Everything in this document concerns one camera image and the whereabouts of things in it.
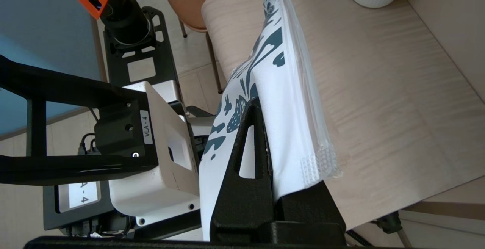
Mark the black power plug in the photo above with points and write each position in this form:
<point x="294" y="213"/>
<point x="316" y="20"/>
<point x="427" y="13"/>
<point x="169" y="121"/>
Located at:
<point x="388" y="222"/>

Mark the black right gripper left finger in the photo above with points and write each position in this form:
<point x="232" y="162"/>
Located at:
<point x="242" y="203"/>

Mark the pink upholstered chair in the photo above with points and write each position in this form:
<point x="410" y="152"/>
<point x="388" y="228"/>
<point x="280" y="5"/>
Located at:
<point x="197" y="2"/>

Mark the white horse-print zipper pouch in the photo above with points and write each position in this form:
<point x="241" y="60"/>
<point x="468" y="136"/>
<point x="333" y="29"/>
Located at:
<point x="280" y="108"/>

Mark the blue bed cover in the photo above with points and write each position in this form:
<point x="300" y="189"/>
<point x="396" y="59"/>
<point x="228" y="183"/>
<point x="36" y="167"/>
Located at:
<point x="38" y="33"/>

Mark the silver robot base box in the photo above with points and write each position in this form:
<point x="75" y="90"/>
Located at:
<point x="170" y="93"/>

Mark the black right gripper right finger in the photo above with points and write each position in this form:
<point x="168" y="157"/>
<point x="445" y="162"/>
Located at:
<point x="310" y="218"/>

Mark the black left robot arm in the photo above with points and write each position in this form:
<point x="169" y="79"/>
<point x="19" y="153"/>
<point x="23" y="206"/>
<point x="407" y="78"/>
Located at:
<point x="125" y="14"/>

